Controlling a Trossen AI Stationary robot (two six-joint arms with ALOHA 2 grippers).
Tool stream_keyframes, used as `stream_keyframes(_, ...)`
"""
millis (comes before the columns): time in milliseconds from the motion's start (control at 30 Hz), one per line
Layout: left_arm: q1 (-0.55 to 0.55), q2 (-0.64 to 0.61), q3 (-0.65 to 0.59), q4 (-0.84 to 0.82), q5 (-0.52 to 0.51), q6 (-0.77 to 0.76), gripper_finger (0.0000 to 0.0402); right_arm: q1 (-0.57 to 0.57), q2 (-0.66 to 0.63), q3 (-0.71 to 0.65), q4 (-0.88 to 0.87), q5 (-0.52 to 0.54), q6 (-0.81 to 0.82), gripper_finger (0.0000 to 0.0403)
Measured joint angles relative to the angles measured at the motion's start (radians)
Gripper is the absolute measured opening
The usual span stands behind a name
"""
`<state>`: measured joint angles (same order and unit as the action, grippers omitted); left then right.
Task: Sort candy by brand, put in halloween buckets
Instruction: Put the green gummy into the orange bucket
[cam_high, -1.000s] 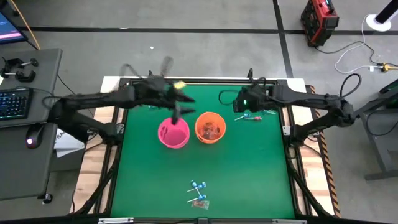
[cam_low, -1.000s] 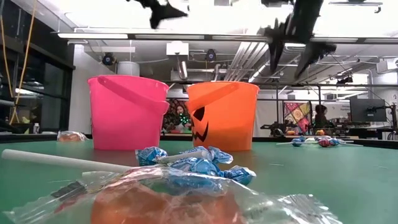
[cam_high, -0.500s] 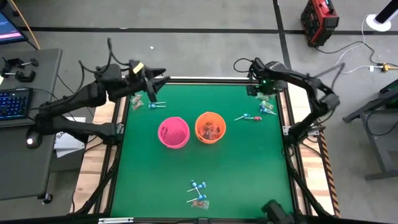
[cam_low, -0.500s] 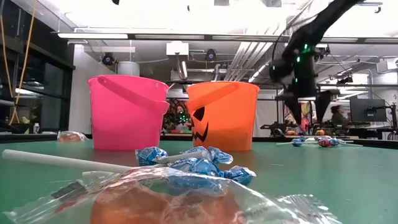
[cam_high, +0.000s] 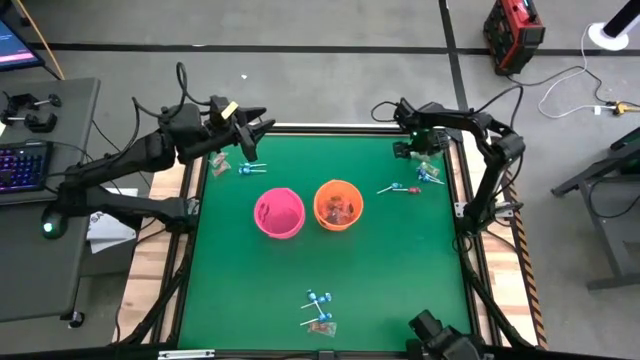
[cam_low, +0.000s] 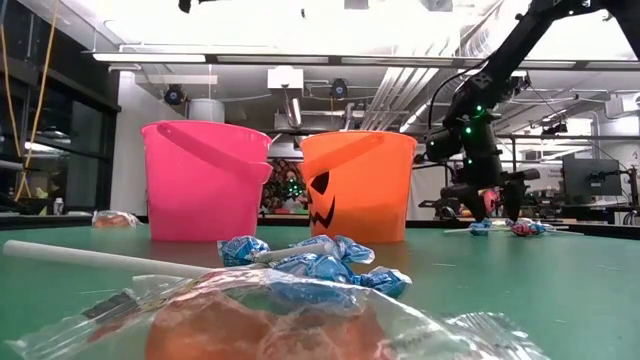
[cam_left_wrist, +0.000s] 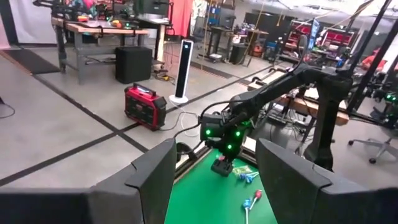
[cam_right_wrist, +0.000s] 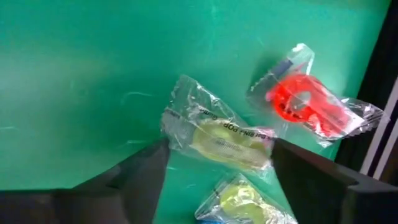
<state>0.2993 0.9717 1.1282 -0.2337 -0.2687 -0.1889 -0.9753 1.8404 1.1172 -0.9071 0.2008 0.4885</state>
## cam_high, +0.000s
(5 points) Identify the orange floor cable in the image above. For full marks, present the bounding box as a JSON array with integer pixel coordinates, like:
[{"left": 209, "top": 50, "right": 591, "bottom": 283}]
[{"left": 14, "top": 0, "right": 65, "bottom": 80}]

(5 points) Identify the grey metal stand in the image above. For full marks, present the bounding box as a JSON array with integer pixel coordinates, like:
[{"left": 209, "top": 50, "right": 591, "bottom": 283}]
[{"left": 552, "top": 144, "right": 640, "bottom": 292}]

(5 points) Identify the floor stand with white base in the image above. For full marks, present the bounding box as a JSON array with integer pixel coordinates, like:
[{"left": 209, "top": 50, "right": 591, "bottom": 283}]
[{"left": 587, "top": 0, "right": 640, "bottom": 52}]

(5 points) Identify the white paper sheet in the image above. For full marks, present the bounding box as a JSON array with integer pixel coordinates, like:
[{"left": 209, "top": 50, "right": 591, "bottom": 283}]
[{"left": 87, "top": 187, "right": 139, "bottom": 255}]

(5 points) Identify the black device with green edge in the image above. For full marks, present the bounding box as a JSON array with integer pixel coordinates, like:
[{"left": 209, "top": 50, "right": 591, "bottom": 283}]
[{"left": 609, "top": 127, "right": 640, "bottom": 176}]

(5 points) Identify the black aluminium table frame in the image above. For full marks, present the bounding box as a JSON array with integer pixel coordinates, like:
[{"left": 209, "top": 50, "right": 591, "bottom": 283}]
[{"left": 112, "top": 122, "right": 539, "bottom": 360}]

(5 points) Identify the orange black hazard tape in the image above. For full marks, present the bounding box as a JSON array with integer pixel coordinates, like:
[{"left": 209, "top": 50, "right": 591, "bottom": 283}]
[{"left": 504, "top": 164, "right": 550, "bottom": 351}]

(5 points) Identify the silver metal bracket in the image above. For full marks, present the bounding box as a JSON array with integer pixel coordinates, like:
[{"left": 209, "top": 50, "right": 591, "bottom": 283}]
[{"left": 158, "top": 348, "right": 216, "bottom": 360}]

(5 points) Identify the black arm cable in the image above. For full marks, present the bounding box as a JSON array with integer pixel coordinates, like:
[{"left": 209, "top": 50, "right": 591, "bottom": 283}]
[
  {"left": 474, "top": 84, "right": 525, "bottom": 132},
  {"left": 132, "top": 62, "right": 211, "bottom": 121}
]

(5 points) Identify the black backlit keyboard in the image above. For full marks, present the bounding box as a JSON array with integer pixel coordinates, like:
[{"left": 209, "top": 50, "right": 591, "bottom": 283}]
[{"left": 0, "top": 141, "right": 55, "bottom": 195}]

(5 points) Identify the black computer mouse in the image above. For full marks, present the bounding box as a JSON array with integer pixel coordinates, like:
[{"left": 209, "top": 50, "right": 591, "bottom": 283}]
[{"left": 40, "top": 209, "right": 69, "bottom": 240}]

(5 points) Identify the red black power box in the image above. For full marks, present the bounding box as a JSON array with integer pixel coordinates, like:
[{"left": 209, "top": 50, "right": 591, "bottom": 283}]
[{"left": 483, "top": 0, "right": 547, "bottom": 76}]

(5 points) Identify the black desk cable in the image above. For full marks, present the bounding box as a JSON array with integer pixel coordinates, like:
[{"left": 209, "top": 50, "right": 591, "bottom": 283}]
[{"left": 91, "top": 119, "right": 121, "bottom": 151}]

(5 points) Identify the orange halloween bucket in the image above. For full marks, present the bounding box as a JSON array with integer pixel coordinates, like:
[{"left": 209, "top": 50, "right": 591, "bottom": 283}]
[{"left": 312, "top": 179, "right": 365, "bottom": 233}]

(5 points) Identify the computer monitor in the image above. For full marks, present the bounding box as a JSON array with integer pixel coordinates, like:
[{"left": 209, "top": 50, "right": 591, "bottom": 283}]
[{"left": 0, "top": 17, "right": 45, "bottom": 73}]

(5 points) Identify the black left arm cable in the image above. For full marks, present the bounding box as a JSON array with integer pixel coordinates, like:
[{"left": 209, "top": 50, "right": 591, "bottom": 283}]
[{"left": 132, "top": 62, "right": 211, "bottom": 121}]

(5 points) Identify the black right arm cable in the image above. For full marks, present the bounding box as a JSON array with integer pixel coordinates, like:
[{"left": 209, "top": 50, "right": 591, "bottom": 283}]
[{"left": 474, "top": 84, "right": 525, "bottom": 132}]

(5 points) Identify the white floor cable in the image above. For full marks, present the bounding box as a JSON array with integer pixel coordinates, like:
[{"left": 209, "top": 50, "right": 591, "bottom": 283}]
[{"left": 537, "top": 24, "right": 604, "bottom": 120}]

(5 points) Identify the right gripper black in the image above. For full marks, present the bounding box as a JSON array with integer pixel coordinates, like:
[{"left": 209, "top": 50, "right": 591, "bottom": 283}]
[{"left": 392, "top": 127, "right": 452, "bottom": 159}]

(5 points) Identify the black mechanical device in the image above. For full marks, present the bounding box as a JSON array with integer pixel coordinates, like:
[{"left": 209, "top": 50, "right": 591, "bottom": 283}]
[{"left": 405, "top": 308, "right": 484, "bottom": 360}]

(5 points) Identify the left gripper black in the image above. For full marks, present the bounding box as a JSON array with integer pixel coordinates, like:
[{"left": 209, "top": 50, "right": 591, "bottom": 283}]
[{"left": 202, "top": 94, "right": 276, "bottom": 162}]

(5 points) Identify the pink halloween bucket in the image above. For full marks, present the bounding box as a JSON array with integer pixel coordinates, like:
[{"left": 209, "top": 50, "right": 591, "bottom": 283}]
[{"left": 253, "top": 187, "right": 307, "bottom": 240}]

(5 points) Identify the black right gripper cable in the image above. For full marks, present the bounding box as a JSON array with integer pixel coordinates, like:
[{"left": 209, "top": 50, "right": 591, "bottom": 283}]
[{"left": 370, "top": 99, "right": 401, "bottom": 124}]

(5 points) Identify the black floor cable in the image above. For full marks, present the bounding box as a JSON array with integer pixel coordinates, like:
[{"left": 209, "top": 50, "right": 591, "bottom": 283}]
[{"left": 505, "top": 66, "right": 609, "bottom": 106}]

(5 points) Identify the yellow cable connector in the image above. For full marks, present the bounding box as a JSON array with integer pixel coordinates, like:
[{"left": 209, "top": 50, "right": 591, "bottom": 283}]
[{"left": 605, "top": 99, "right": 640, "bottom": 117}]

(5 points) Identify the grey desk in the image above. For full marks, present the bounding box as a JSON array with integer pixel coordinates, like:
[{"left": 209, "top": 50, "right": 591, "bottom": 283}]
[{"left": 0, "top": 77, "right": 101, "bottom": 324}]

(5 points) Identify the green table mat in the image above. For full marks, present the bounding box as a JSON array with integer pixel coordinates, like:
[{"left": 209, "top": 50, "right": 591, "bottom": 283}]
[{"left": 177, "top": 132, "right": 475, "bottom": 353}]

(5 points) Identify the black C-clamp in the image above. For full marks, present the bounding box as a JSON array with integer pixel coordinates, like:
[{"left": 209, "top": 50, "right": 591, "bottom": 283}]
[
  {"left": 0, "top": 112, "right": 59, "bottom": 134},
  {"left": 2, "top": 91, "right": 64, "bottom": 114}
]

